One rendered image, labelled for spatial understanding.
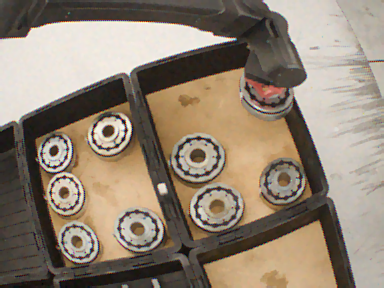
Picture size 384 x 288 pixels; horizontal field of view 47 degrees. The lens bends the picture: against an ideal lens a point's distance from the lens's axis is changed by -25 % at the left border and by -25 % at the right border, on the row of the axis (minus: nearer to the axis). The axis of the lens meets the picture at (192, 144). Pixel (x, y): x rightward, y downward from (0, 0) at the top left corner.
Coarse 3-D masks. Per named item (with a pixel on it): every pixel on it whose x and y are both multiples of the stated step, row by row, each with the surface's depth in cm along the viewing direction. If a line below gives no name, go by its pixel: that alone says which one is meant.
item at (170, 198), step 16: (208, 48) 113; (144, 64) 113; (160, 64) 112; (144, 112) 108; (144, 128) 106; (304, 128) 104; (160, 160) 103; (320, 160) 100; (160, 176) 102; (320, 176) 99; (320, 192) 98; (176, 208) 99; (176, 224) 98; (256, 224) 96; (208, 240) 96
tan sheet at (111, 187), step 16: (128, 112) 119; (64, 128) 119; (80, 128) 119; (80, 144) 117; (80, 160) 115; (96, 160) 115; (128, 160) 115; (144, 160) 114; (48, 176) 114; (80, 176) 114; (96, 176) 114; (112, 176) 113; (128, 176) 113; (144, 176) 113; (96, 192) 112; (112, 192) 112; (128, 192) 112; (144, 192) 111; (96, 208) 110; (112, 208) 110; (64, 224) 109; (96, 224) 109; (112, 224) 109; (80, 240) 107; (112, 240) 107; (64, 256) 105; (112, 256) 105
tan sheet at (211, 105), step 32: (160, 96) 120; (192, 96) 120; (224, 96) 119; (160, 128) 117; (192, 128) 117; (224, 128) 116; (256, 128) 116; (288, 128) 115; (192, 160) 114; (256, 160) 113; (192, 192) 111; (256, 192) 110; (192, 224) 108
